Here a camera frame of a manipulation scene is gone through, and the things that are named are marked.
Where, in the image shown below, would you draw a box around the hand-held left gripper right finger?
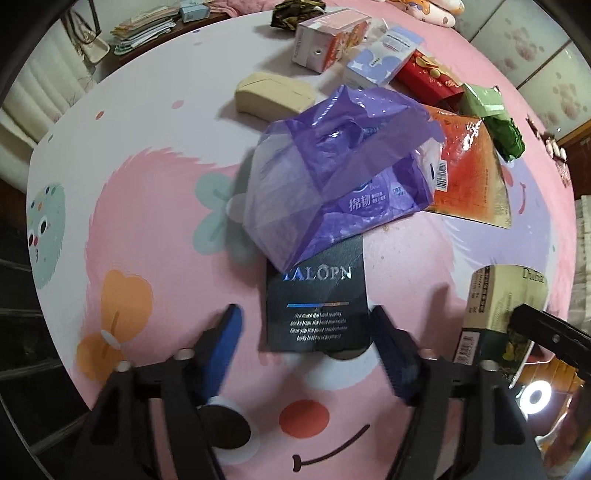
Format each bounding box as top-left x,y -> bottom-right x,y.
369,305 -> 548,480

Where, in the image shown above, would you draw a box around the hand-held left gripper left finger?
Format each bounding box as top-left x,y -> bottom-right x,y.
69,304 -> 244,480

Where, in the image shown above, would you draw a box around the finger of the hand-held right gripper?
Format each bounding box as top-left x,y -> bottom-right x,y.
508,304 -> 591,371

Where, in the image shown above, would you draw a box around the green and beige carton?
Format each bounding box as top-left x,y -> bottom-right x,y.
453,265 -> 551,389

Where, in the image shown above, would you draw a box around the black printed card packet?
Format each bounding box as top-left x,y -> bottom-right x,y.
266,235 -> 373,354

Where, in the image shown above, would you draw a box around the orange red foil packet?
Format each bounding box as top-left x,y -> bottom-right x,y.
422,104 -> 513,229

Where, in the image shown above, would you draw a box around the purple plastic bag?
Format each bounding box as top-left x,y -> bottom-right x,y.
243,84 -> 448,274

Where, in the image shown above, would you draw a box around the green wrapper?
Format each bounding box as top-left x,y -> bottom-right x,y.
458,83 -> 526,162

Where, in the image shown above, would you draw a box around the red snack packet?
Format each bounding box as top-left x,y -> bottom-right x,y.
393,50 -> 466,113

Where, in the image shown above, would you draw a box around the pink printed tablecloth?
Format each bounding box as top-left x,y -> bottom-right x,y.
25,8 -> 579,480

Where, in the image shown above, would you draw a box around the brown white patterned cloth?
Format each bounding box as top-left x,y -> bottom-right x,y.
526,115 -> 574,188

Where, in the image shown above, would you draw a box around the beige box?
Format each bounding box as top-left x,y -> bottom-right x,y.
235,72 -> 315,115

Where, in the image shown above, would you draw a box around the floral wardrobe doors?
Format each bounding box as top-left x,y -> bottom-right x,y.
455,0 -> 591,200

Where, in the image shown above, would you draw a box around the light blue white packet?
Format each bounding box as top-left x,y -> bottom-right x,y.
342,24 -> 426,90

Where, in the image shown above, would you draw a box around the white ribbed radiator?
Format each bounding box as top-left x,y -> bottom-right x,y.
0,59 -> 99,195

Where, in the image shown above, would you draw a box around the white tray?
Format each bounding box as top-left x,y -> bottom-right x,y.
78,37 -> 112,66

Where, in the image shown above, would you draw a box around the pink and white carton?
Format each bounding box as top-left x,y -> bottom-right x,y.
292,8 -> 373,75

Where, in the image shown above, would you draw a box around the stack of papers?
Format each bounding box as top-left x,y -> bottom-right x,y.
110,6 -> 180,57

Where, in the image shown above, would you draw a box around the light blue box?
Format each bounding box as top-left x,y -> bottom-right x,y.
178,0 -> 214,23

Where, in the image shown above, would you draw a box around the camouflage packet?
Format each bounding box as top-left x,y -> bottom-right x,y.
270,0 -> 327,32

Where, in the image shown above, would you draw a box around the cartoon printed quilt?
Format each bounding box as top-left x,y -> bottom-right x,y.
387,0 -> 465,29

